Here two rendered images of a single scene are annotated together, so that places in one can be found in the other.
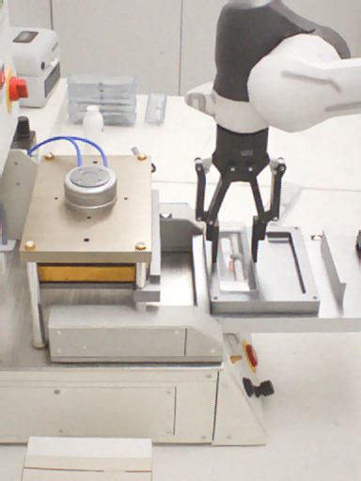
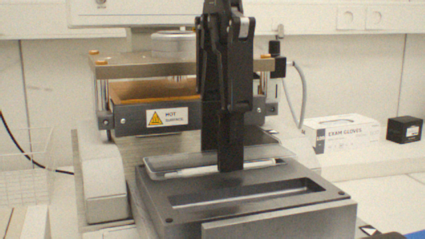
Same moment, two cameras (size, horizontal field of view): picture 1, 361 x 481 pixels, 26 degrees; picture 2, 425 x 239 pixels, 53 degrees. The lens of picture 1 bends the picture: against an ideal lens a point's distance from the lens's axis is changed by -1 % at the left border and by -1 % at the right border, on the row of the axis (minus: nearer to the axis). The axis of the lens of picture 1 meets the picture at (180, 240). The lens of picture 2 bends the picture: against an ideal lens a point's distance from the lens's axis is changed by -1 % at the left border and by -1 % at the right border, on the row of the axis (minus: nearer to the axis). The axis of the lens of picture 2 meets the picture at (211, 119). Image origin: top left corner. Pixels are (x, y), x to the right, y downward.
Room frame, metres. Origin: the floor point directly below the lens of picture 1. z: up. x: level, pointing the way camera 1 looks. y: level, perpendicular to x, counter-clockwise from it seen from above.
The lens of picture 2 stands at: (0.87, -0.56, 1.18)
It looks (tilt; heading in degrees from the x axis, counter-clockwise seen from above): 14 degrees down; 74
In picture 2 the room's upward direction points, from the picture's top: straight up
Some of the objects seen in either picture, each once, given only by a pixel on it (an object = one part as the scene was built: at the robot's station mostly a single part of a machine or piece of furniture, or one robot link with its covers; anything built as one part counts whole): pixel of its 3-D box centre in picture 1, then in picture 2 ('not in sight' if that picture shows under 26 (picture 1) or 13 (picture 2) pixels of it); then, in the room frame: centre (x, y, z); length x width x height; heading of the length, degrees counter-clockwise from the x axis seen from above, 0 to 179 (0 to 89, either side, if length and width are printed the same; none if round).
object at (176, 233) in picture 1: (142, 227); (270, 145); (1.15, 0.07, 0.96); 0.26 x 0.05 x 0.07; 93
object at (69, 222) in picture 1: (71, 206); (182, 68); (1.02, 0.17, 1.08); 0.31 x 0.24 x 0.13; 3
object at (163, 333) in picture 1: (136, 333); (97, 162); (0.87, 0.06, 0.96); 0.25 x 0.05 x 0.07; 93
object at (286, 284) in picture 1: (258, 267); (233, 188); (1.02, -0.12, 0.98); 0.20 x 0.17 x 0.03; 3
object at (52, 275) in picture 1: (92, 220); (180, 81); (1.01, 0.13, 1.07); 0.22 x 0.17 x 0.10; 3
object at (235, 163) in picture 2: (255, 239); (230, 141); (1.02, -0.12, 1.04); 0.03 x 0.01 x 0.07; 3
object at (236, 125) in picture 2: (267, 224); (236, 122); (1.02, -0.13, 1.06); 0.03 x 0.01 x 0.05; 93
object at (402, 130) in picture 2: not in sight; (404, 129); (1.78, 0.49, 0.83); 0.09 x 0.06 x 0.07; 11
